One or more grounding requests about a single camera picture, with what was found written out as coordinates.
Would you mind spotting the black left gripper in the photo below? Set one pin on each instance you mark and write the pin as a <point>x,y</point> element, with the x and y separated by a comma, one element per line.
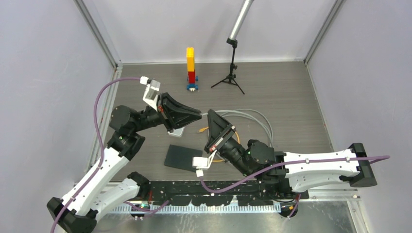
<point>177,119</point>

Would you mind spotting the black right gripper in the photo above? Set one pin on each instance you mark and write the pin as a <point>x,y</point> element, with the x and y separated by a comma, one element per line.
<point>220,131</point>

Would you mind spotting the white network switch box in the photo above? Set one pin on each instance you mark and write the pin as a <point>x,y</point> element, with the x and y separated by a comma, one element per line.
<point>176,132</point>

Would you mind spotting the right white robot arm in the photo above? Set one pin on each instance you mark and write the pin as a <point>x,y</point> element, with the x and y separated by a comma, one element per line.
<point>289,172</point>

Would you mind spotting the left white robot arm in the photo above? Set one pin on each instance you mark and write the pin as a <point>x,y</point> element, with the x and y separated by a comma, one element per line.
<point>85,205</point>

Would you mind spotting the colourful toy block tower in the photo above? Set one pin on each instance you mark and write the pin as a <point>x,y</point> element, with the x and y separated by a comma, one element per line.
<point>192,78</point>

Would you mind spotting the dark grey foam pad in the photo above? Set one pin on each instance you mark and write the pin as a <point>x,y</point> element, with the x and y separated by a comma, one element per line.
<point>181,157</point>

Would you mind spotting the black tripod with silver pole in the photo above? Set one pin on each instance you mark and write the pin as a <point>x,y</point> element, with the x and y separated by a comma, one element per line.
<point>232,40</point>

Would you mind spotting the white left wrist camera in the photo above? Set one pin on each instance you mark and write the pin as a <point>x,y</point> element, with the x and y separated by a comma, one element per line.
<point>151,93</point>

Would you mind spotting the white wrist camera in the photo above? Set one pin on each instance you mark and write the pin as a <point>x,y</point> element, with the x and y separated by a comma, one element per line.
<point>151,93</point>
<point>202,163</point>

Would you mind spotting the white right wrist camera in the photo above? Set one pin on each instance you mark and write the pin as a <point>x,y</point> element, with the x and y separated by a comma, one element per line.
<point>202,163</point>

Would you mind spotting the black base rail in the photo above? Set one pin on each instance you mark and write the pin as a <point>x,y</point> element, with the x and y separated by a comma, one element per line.
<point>220,194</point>

